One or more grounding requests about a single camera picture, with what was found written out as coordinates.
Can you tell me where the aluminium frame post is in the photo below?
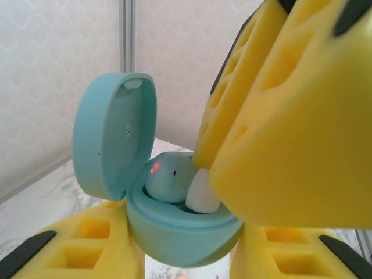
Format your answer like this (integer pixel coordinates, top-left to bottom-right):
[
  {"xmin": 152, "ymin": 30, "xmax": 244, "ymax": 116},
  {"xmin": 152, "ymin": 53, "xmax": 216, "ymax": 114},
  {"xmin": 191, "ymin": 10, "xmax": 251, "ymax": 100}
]
[{"xmin": 118, "ymin": 0, "xmax": 137, "ymax": 73}]

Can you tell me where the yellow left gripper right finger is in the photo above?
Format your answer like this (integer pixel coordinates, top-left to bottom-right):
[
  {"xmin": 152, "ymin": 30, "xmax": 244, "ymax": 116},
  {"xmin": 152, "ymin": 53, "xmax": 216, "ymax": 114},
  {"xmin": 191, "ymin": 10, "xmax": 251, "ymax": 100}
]
[{"xmin": 228, "ymin": 223, "xmax": 372, "ymax": 279}]

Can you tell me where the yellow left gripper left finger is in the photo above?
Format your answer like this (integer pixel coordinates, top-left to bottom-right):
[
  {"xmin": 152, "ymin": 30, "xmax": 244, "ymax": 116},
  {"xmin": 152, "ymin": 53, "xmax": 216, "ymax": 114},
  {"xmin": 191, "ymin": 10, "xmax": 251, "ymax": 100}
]
[{"xmin": 0, "ymin": 199, "xmax": 146, "ymax": 279}]

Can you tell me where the teal wireless earbud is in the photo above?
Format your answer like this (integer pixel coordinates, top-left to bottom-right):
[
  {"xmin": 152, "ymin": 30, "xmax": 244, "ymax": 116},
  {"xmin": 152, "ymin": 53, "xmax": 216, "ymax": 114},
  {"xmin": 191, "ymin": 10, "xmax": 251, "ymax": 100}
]
[{"xmin": 144, "ymin": 152, "xmax": 221, "ymax": 214}]

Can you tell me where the teal earbud charging case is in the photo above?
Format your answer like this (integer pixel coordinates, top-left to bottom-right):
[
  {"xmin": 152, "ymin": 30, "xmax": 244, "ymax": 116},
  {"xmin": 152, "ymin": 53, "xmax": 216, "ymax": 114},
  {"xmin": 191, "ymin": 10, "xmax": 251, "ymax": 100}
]
[{"xmin": 71, "ymin": 72, "xmax": 244, "ymax": 268}]

